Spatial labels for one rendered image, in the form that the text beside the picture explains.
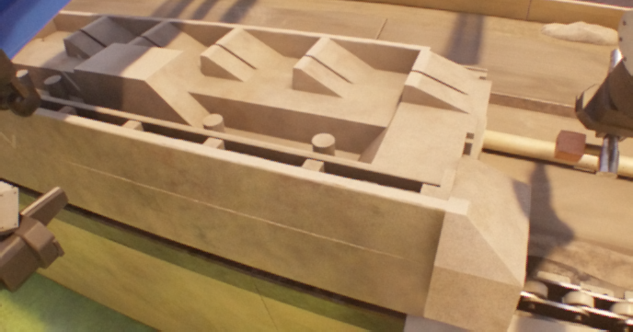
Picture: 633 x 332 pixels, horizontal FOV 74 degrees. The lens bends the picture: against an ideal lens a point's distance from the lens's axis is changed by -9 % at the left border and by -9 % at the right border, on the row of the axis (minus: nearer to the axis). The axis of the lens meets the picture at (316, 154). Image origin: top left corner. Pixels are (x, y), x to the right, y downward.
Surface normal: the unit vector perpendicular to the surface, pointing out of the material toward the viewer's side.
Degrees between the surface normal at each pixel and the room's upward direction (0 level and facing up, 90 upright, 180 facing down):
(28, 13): 90
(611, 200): 0
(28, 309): 0
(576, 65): 0
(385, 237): 80
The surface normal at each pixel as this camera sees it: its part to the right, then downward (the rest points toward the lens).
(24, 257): 0.92, 0.19
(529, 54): -0.11, -0.67
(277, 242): -0.38, 0.58
